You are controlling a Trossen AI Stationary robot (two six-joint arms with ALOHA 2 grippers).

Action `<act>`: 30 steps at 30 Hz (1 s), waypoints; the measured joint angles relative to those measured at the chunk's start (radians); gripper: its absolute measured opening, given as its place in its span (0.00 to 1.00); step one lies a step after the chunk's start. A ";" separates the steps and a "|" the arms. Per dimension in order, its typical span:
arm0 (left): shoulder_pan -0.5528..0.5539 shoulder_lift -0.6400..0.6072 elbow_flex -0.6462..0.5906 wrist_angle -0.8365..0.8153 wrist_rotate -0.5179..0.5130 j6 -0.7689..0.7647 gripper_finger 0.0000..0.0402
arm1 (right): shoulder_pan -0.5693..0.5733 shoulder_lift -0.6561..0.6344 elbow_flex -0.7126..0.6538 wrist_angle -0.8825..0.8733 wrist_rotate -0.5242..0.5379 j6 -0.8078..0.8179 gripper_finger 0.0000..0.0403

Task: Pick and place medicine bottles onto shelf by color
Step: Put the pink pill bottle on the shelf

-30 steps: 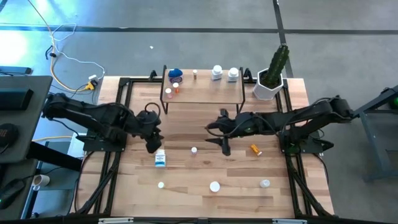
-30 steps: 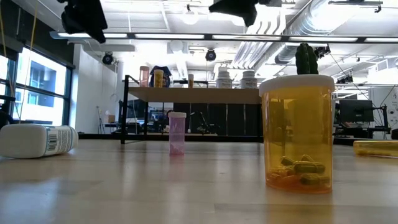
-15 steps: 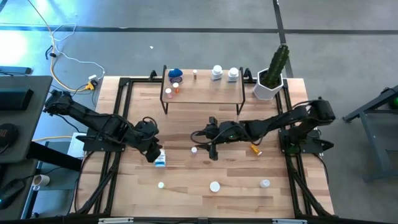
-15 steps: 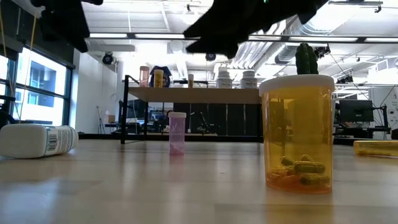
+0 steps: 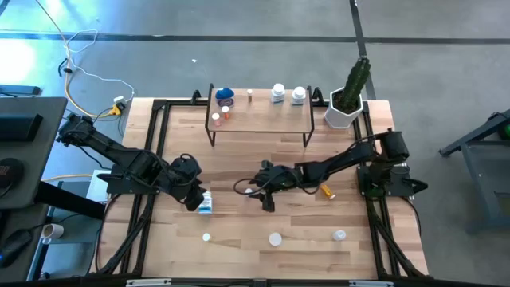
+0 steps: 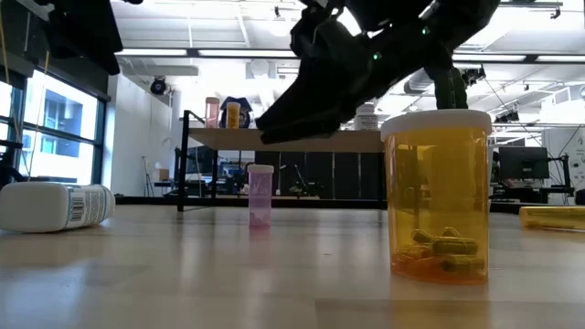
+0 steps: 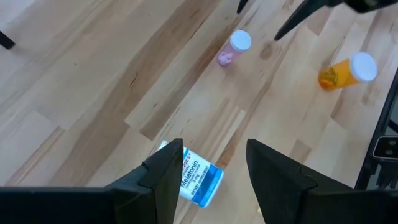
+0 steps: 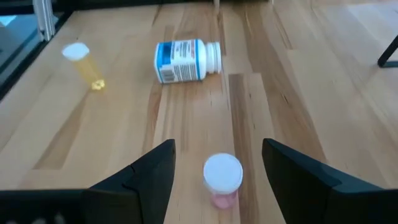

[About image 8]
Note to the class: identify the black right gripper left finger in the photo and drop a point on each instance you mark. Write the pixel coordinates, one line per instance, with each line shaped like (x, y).
(146, 186)

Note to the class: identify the silver aluminium post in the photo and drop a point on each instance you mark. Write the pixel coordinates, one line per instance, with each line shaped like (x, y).
(43, 18)

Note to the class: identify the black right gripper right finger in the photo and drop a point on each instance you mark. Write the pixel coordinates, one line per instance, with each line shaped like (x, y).
(311, 196)

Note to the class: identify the wooden shelf black frame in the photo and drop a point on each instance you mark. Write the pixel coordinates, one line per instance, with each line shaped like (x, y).
(388, 56)

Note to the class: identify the yellow vial white cap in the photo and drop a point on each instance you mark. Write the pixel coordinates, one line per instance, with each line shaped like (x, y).
(85, 68)

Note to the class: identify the white melatonin bottle blue label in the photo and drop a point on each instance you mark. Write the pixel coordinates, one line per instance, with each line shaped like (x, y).
(183, 60)

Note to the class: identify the pink vial white cap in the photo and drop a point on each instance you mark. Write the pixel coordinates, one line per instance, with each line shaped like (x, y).
(222, 174)

